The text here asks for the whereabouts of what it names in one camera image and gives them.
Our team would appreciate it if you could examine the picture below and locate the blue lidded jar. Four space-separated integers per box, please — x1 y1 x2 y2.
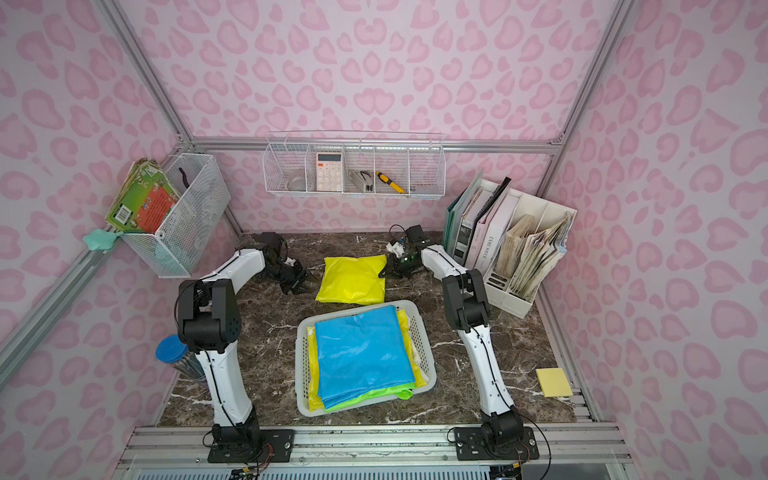
155 335 206 384

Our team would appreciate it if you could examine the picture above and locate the green file folder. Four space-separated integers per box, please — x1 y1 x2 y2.
443 171 483 254

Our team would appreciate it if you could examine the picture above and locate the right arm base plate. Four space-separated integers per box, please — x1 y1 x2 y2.
446 424 540 463

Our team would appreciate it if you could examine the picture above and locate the stack of beige papers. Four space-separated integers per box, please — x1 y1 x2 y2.
493 212 574 302

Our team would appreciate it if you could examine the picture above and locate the mint green wall hook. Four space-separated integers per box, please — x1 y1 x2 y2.
82 229 123 251

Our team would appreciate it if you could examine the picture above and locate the white mesh wall basket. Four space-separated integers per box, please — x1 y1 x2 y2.
122 153 231 279

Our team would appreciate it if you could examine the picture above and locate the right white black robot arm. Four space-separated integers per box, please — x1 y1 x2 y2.
379 225 524 452

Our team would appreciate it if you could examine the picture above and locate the green raincoat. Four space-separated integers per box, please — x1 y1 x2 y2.
321 382 416 411

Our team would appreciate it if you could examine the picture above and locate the pink white calculator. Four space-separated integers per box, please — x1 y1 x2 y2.
316 152 343 192

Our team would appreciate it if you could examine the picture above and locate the lime yellow raincoat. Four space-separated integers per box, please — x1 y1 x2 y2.
315 255 387 306

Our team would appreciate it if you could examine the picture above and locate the yellow black utility knife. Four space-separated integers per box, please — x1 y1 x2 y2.
376 171 406 194

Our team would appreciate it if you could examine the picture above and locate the grey stapler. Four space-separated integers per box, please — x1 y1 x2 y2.
348 169 375 194

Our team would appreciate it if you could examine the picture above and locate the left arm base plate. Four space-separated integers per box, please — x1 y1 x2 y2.
207 425 295 465

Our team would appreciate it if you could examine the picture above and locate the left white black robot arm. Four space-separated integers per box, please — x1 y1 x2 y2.
174 232 309 460

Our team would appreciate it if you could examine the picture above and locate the yellow sticky note pad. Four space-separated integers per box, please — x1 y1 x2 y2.
536 368 573 398

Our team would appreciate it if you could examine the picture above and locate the white desktop file organizer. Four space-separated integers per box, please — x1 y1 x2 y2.
443 175 577 318

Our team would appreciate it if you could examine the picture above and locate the blue raincoat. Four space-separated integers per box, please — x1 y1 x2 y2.
314 305 416 411

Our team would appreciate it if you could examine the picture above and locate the green red booklet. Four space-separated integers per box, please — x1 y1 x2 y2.
105 158 180 234

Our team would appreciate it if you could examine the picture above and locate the white wire wall shelf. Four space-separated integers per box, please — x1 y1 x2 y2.
262 134 447 199

